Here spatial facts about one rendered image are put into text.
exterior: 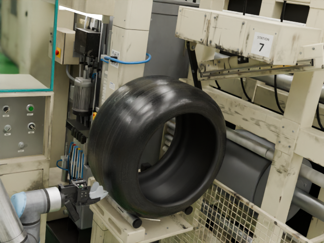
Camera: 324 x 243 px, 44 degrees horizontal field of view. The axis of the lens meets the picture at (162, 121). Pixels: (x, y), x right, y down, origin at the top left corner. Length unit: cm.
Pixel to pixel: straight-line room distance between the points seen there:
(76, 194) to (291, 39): 99
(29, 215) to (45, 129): 80
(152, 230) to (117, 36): 90
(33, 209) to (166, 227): 68
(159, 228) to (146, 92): 67
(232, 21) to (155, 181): 85
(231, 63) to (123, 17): 52
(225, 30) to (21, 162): 123
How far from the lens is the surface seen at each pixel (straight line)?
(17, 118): 216
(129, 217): 175
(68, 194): 158
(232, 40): 166
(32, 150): 225
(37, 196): 152
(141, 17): 185
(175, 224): 196
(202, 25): 179
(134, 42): 185
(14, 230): 141
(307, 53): 160
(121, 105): 157
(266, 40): 154
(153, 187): 198
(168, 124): 222
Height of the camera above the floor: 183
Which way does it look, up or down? 18 degrees down
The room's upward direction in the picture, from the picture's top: 8 degrees clockwise
